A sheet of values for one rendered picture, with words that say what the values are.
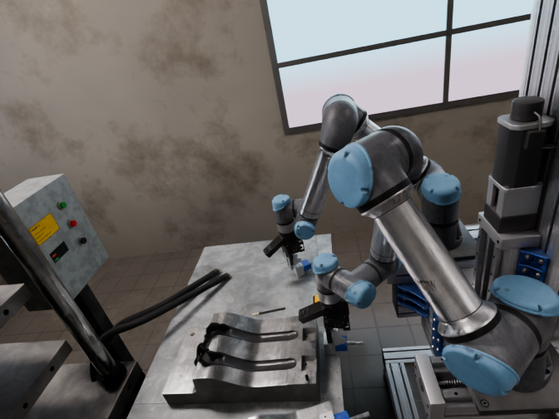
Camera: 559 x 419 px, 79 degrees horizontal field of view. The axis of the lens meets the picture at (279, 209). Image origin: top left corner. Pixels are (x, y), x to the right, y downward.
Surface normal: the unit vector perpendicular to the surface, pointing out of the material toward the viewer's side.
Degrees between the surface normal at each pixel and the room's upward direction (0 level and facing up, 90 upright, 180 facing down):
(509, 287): 8
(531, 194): 90
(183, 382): 0
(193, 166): 90
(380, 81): 90
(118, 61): 90
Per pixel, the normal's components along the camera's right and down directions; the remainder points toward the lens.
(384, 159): 0.34, -0.33
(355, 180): -0.85, 0.33
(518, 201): -0.07, 0.51
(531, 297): -0.08, -0.90
